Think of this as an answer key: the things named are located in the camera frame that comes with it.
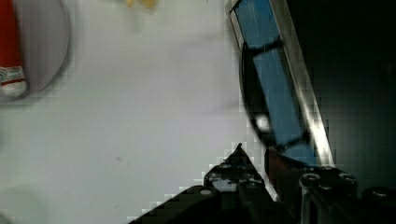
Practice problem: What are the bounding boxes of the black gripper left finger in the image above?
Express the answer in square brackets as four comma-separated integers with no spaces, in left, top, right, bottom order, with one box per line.
[128,146,277,224]

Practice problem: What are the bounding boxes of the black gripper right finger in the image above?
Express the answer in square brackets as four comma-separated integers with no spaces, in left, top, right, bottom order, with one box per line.
[264,149,396,224]

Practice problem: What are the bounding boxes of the silver toaster oven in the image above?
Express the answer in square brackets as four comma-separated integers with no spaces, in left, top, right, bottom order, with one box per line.
[227,0,395,200]

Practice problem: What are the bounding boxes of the yellow peeled banana toy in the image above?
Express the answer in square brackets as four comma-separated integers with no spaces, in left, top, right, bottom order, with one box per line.
[124,0,158,8]

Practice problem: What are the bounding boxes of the red ketchup bottle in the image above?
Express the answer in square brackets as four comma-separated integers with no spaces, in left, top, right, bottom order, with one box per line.
[0,0,27,97]

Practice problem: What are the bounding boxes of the grey round plate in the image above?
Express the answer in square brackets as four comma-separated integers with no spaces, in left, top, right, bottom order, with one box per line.
[1,0,70,104]

